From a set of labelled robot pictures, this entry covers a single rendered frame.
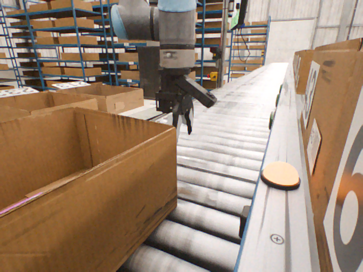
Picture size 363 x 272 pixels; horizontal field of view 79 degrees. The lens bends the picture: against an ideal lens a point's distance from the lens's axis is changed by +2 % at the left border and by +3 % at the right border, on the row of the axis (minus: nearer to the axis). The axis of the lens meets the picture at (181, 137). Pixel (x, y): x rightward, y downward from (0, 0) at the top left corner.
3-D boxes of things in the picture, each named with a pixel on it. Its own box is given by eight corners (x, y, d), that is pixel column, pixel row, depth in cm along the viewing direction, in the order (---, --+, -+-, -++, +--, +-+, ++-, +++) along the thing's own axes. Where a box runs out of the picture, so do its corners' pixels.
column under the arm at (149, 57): (131, 97, 151) (127, 46, 139) (154, 92, 172) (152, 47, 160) (162, 101, 139) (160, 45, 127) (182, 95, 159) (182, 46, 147)
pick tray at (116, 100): (98, 99, 145) (96, 83, 141) (145, 105, 128) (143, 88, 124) (58, 108, 121) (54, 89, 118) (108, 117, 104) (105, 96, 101)
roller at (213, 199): (78, 175, 66) (89, 163, 69) (259, 231, 45) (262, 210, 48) (70, 164, 62) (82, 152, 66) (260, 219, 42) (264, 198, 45)
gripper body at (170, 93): (168, 108, 67) (167, 67, 63) (194, 110, 64) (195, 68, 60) (155, 113, 61) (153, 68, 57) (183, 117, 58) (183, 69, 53)
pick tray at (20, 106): (52, 109, 119) (47, 90, 115) (100, 119, 101) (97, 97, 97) (-12, 122, 96) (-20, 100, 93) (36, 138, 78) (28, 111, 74)
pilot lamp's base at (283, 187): (262, 167, 30) (262, 164, 30) (299, 175, 28) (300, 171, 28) (257, 184, 26) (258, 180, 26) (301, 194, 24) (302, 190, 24)
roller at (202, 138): (142, 123, 92) (138, 133, 90) (274, 143, 71) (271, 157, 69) (147, 129, 96) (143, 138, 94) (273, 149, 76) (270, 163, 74)
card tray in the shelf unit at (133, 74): (120, 79, 269) (120, 70, 265) (135, 76, 295) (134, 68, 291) (148, 80, 253) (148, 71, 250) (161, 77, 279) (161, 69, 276)
